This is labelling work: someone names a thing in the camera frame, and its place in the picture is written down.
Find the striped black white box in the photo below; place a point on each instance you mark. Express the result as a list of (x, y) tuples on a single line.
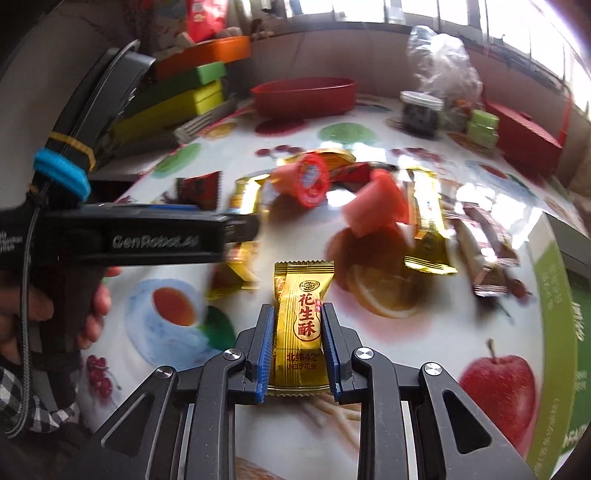
[(187, 132)]

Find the long gold snack bar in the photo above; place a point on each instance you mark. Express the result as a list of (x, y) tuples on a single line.
[(235, 272)]

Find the dark jar with white lid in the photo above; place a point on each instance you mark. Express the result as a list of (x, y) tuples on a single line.
[(421, 113)]

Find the orange box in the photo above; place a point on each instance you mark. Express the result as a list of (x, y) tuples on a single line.
[(225, 50)]

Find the yellow peanut candy packet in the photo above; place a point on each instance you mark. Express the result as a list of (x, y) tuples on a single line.
[(298, 360)]

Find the clear plastic bag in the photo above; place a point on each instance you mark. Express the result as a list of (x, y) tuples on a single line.
[(442, 66)]

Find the pink jelly cup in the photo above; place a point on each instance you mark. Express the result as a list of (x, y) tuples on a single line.
[(380, 203)]

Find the gold snack packet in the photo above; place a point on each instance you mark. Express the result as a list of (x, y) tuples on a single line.
[(429, 253)]

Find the white red nougat packet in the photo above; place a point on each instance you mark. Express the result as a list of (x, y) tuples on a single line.
[(487, 276)]

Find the red lidded jelly cup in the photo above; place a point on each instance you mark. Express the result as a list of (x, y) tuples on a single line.
[(306, 180)]

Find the green white cardboard box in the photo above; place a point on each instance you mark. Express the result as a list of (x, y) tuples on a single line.
[(561, 261)]

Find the left hand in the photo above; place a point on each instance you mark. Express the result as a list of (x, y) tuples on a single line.
[(41, 309)]

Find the red oval bowl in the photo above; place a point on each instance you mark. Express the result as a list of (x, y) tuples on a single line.
[(304, 98)]

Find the green plastic jar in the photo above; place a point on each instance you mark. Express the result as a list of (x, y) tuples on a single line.
[(482, 129)]

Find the yellow box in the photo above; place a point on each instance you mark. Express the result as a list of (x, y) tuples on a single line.
[(169, 114)]

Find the red snack bag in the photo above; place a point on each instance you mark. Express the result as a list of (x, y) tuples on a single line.
[(205, 18)]

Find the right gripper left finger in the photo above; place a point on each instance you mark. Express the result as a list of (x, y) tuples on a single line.
[(181, 425)]

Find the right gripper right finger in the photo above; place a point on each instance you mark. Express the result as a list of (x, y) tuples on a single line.
[(421, 407)]

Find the red black candy wrapper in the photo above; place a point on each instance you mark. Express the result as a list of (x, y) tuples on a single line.
[(200, 191)]

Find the red basket with handle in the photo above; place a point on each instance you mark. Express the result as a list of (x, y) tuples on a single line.
[(525, 144)]

